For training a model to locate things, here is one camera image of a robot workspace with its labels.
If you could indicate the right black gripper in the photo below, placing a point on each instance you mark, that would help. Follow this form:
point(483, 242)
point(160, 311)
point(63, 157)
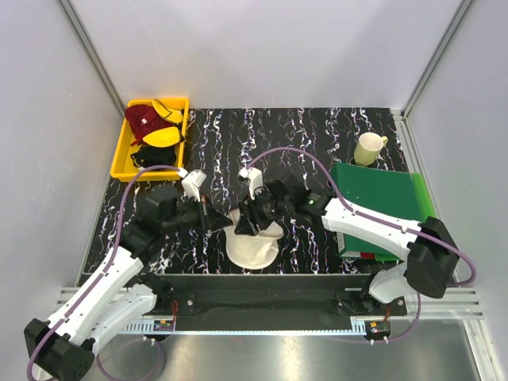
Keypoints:
point(245, 226)

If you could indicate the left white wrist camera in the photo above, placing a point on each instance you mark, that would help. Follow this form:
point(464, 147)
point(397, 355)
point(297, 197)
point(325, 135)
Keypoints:
point(191, 182)

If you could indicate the bright yellow bra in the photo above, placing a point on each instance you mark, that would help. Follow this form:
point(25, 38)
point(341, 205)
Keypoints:
point(170, 135)

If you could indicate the white mesh laundry bag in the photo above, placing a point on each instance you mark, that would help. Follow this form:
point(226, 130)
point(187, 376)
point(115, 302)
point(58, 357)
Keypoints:
point(252, 252)

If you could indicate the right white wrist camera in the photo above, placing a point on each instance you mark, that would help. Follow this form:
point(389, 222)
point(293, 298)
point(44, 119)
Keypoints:
point(253, 177)

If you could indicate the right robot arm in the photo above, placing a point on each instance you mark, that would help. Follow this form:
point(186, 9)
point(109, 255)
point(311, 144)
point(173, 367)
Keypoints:
point(426, 248)

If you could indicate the black bra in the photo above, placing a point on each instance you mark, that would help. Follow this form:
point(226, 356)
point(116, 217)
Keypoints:
point(148, 156)

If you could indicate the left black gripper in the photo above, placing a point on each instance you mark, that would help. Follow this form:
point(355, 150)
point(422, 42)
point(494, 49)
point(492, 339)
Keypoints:
point(209, 217)

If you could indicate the dark red bra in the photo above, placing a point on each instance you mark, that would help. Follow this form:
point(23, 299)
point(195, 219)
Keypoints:
point(143, 119)

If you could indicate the pale green mug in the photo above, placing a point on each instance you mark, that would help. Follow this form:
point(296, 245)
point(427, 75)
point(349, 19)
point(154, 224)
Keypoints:
point(368, 148)

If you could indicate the green ring binder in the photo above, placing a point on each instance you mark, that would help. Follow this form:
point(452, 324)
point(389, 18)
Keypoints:
point(399, 194)

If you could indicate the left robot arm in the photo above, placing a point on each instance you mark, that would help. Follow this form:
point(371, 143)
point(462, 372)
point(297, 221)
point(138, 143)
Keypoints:
point(66, 343)

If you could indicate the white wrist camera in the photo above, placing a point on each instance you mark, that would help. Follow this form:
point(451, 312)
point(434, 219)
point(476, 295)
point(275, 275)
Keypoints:
point(253, 177)
point(191, 182)

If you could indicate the yellow plastic bin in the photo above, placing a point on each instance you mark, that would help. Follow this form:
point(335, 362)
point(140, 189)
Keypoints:
point(122, 166)

